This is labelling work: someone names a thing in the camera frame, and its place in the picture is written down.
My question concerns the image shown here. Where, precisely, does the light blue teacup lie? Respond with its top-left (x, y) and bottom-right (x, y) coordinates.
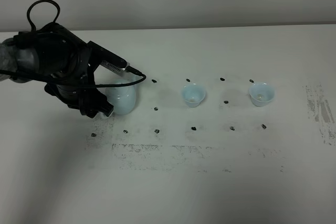
top-left (249, 82), bottom-right (275, 107)
top-left (181, 83), bottom-right (206, 108)

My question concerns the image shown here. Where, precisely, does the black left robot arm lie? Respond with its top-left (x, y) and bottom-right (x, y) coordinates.
top-left (4, 23), bottom-right (113, 118)

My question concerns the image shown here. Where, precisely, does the black left camera cable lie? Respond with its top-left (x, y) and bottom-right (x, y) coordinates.
top-left (0, 0), bottom-right (146, 90)

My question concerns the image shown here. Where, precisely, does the left light blue teacup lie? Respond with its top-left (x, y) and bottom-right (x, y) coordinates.
top-left (181, 83), bottom-right (206, 108)

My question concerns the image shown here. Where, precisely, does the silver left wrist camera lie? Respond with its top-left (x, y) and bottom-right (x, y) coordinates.
top-left (87, 40), bottom-right (130, 74)

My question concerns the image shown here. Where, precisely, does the right light blue teacup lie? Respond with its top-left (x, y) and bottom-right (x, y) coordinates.
top-left (249, 82), bottom-right (275, 107)

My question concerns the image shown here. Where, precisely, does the light blue porcelain teapot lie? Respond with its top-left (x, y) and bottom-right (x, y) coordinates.
top-left (105, 84), bottom-right (137, 115)

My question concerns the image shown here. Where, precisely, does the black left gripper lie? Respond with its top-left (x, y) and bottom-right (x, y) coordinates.
top-left (44, 46), bottom-right (114, 118)

